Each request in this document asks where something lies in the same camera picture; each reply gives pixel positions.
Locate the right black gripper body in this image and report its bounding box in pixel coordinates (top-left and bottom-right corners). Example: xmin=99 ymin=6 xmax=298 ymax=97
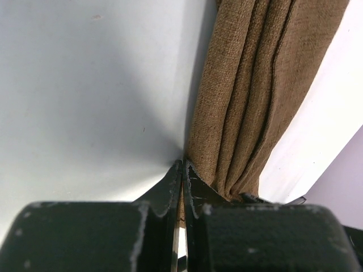
xmin=344 ymin=226 xmax=363 ymax=255

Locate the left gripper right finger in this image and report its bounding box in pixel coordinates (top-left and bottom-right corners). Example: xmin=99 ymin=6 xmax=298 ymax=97
xmin=183 ymin=160 xmax=360 ymax=271

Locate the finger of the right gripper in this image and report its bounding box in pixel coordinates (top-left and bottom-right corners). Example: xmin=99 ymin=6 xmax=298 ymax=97
xmin=240 ymin=193 xmax=306 ymax=205

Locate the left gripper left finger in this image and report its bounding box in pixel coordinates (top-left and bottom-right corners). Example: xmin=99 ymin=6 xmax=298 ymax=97
xmin=1 ymin=160 xmax=182 ymax=271

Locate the brown cloth napkin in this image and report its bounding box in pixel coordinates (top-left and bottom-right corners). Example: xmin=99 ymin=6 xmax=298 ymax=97
xmin=187 ymin=1 xmax=348 ymax=201

